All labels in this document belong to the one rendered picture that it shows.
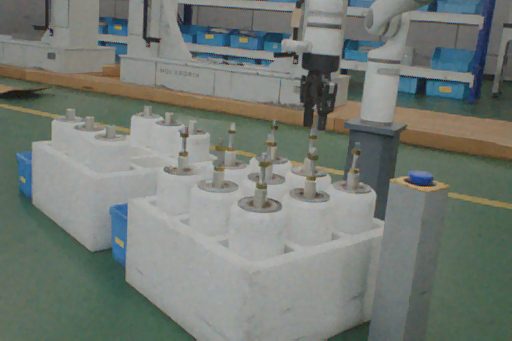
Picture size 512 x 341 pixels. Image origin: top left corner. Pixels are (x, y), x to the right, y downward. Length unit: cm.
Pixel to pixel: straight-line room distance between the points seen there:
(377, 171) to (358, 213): 51
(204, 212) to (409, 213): 35
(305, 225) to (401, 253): 17
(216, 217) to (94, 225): 42
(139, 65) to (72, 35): 71
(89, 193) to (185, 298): 41
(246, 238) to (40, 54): 368
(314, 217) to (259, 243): 12
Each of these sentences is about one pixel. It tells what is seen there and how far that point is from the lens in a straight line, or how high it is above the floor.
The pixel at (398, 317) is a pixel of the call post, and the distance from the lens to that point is 100.
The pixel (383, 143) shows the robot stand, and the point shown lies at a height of 26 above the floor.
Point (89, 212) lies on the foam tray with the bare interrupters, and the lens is 135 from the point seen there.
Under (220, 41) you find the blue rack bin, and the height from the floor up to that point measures 32.
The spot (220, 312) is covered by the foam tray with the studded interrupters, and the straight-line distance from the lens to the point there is 95.
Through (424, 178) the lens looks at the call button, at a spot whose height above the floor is 33.
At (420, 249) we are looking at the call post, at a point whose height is 21.
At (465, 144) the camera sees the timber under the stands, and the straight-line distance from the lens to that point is 298.
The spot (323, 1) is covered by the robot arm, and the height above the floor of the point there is 60.
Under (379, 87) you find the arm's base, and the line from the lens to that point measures 156.
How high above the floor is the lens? 55
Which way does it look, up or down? 13 degrees down
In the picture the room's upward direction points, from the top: 5 degrees clockwise
